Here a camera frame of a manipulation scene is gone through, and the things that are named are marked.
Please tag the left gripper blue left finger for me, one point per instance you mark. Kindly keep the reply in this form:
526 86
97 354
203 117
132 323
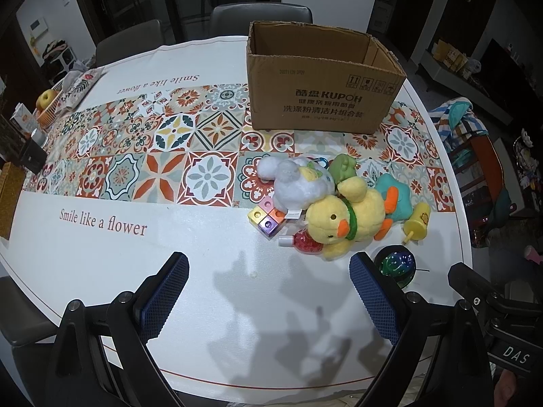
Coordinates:
100 357

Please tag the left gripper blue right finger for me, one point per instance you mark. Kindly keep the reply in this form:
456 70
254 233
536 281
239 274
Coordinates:
459 371

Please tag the yellow duck plush toy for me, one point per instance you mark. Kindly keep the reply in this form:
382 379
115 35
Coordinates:
355 213

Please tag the white plush toy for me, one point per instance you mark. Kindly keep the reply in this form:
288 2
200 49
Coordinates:
297 182

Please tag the right human hand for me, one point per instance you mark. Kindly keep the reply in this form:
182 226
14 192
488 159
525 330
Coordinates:
510 390

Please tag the dark starry round ball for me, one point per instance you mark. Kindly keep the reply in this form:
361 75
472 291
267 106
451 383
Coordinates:
397 262

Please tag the red wooden chair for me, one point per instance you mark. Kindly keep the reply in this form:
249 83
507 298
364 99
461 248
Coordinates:
481 181

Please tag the teal star plush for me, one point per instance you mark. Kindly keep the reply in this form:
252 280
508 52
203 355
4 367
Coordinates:
397 197

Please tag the red bead bottle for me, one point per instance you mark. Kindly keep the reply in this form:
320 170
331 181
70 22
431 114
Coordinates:
302 241

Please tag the brown woven mat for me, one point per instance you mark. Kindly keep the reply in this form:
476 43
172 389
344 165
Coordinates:
12 180

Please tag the patterned tile tablecloth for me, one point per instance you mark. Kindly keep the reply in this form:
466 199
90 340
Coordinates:
161 157

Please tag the striped clothes pile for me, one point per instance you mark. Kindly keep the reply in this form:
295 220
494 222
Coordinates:
456 122

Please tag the black box on table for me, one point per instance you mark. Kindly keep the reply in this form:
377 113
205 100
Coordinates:
20 151

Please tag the colourful cube blocks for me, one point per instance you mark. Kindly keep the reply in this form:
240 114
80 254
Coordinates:
266 218

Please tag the green frog toy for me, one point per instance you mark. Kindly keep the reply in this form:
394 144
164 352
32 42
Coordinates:
342 167

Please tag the yellow apple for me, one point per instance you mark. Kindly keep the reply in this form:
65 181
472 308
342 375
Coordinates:
45 99

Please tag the patterned snack packet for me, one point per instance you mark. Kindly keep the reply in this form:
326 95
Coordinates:
75 87

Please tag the brown cardboard box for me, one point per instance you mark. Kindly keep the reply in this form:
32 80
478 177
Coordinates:
308 77

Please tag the grey chair left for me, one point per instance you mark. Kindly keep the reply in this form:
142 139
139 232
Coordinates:
140 38

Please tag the grey chair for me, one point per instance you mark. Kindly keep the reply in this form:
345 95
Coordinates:
234 19
140 38

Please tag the grey chair middle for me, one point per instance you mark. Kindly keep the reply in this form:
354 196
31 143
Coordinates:
234 19

